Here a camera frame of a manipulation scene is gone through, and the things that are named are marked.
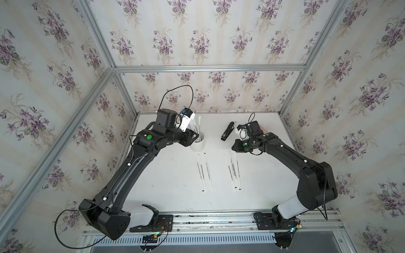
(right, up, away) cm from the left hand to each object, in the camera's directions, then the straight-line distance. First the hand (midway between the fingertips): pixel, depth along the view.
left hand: (196, 134), depth 69 cm
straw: (+19, -23, +20) cm, 36 cm away
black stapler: (+21, +1, +36) cm, 42 cm away
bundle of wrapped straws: (-1, +4, +24) cm, 24 cm away
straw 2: (+5, -24, +21) cm, 32 cm away
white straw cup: (0, -7, +24) cm, 25 cm away
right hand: (+21, -8, +18) cm, 29 cm away
